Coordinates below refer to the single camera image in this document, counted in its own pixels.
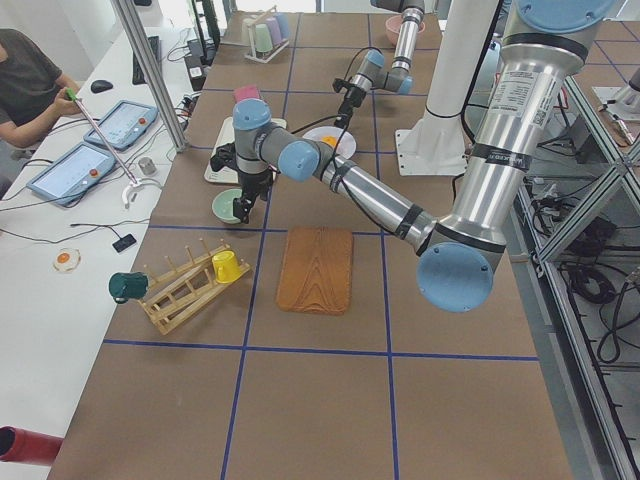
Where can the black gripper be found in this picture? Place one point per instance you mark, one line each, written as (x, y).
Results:
(251, 185)
(348, 104)

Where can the orange fruit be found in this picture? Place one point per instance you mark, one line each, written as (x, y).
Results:
(330, 140)

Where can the white plate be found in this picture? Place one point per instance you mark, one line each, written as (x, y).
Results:
(346, 143)

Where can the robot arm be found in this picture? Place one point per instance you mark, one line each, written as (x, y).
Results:
(371, 74)
(499, 71)

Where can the brown wooden tray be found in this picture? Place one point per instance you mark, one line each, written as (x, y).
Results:
(316, 273)

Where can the green bowl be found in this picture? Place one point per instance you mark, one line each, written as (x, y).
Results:
(222, 205)

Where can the yellow mug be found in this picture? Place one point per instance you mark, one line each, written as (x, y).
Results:
(226, 267)

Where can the metal weight cylinder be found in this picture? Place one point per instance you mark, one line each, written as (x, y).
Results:
(147, 166)

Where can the white cup rack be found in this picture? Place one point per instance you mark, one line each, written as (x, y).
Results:
(250, 22)

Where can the wooden drying rack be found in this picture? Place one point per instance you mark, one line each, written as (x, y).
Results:
(177, 295)

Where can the green cup on rack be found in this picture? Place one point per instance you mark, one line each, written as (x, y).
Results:
(263, 43)

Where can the small black device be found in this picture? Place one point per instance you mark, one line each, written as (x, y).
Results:
(124, 243)

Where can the purple cup on rack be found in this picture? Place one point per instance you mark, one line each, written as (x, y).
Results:
(274, 31)

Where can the far blue teach pendant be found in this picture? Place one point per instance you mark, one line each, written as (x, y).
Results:
(125, 123)

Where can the blue teach pendant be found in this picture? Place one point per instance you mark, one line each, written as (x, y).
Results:
(125, 123)
(73, 174)

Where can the dark green mug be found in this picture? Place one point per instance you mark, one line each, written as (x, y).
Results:
(125, 286)

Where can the near blue teach pendant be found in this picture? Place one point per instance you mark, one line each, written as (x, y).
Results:
(73, 174)

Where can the fried egg toy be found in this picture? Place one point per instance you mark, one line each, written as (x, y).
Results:
(67, 260)

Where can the black computer mouse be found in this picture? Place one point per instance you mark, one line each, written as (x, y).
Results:
(100, 86)

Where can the grabber stick tool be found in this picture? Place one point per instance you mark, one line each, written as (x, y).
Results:
(135, 184)

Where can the seated person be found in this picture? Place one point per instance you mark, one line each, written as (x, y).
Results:
(33, 91)

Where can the red cylinder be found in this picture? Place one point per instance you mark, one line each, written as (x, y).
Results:
(28, 447)

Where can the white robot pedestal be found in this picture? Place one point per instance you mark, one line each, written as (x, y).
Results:
(436, 144)

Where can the aluminium frame post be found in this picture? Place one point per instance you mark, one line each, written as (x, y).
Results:
(134, 29)

